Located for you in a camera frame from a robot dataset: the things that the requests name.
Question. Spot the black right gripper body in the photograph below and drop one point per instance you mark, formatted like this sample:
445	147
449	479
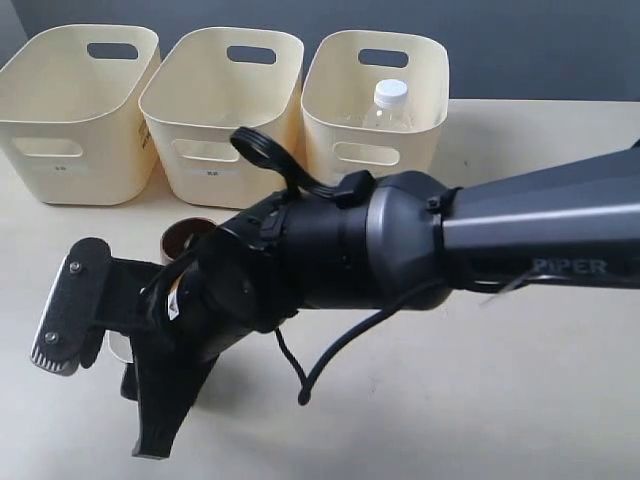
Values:
229	284

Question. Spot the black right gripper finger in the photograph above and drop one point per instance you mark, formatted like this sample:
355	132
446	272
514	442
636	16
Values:
129	383
169	378

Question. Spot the white paper cup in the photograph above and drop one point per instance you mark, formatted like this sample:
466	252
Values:
120	347

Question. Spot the brown wooden cup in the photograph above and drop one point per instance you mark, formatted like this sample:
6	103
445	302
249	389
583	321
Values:
182	235

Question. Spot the clear plastic bottle white cap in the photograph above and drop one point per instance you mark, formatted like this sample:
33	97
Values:
389	111

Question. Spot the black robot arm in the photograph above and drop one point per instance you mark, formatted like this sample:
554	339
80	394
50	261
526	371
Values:
404	241

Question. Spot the middle cream plastic bin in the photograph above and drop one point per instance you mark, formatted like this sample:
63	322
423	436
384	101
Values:
213	81

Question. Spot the cream plastic bin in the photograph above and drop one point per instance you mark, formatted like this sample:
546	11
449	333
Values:
213	81
339	92
71	126

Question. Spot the right cream plastic bin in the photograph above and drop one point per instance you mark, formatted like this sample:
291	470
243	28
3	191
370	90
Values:
339	92

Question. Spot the left cream plastic bin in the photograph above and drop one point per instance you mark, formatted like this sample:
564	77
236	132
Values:
71	126

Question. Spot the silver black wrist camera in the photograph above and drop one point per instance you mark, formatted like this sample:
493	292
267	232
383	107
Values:
93	293

